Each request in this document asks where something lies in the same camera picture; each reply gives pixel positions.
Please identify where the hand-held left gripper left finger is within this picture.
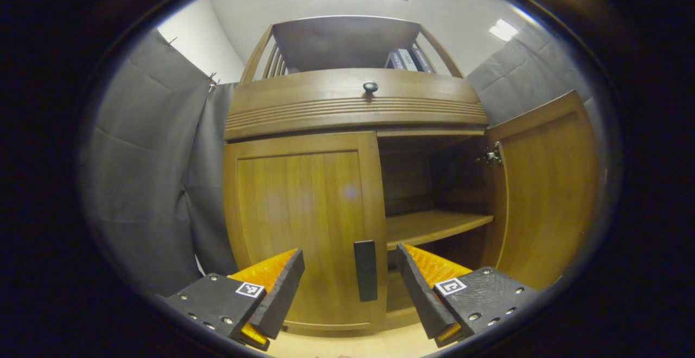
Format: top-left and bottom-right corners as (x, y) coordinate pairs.
(163, 248), (306, 352)

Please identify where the wooden double-door shoe cabinet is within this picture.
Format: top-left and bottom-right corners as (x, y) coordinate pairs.
(224, 16), (503, 330)

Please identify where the wooden inner shelf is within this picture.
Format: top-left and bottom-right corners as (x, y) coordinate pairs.
(386, 210), (495, 251)

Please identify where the small ceiling light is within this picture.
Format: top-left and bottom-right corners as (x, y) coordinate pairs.
(489, 18), (519, 42)

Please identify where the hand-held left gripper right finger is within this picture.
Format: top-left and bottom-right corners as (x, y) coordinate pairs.
(395, 242), (541, 348)

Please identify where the black backdrop cloth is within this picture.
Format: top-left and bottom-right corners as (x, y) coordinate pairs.
(81, 24), (609, 296)

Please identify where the pale green book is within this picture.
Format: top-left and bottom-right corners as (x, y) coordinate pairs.
(398, 48), (419, 72)

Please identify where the dark blue book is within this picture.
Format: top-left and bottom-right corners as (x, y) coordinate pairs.
(411, 47), (435, 74)

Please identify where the wooden drawer with black knob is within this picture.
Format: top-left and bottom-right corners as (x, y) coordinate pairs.
(224, 68), (489, 141)

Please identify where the metal door hinge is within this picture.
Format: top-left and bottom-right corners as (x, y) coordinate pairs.
(477, 143), (504, 167)

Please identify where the wooden cabinet door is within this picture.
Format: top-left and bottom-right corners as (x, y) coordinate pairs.
(485, 90), (601, 291)
(223, 131), (388, 331)

